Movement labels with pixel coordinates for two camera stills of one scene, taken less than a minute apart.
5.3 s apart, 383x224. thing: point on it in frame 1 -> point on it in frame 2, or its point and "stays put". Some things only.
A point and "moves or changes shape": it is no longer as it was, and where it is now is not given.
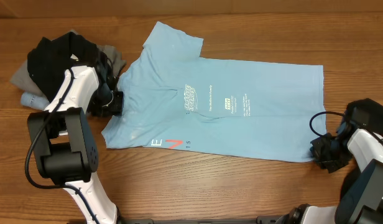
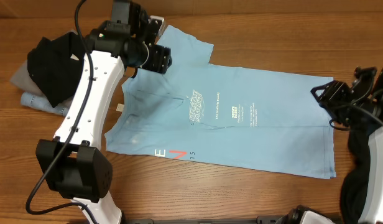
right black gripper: x=322 y=150 -> x=339 y=94
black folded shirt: x=49 y=61 stays put
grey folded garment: x=21 y=79 stays put
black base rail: x=149 y=219 stays put
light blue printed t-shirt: x=173 y=98 moves or changes shape
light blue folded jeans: x=31 y=100 stays put
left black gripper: x=117 y=109 -> x=160 y=55
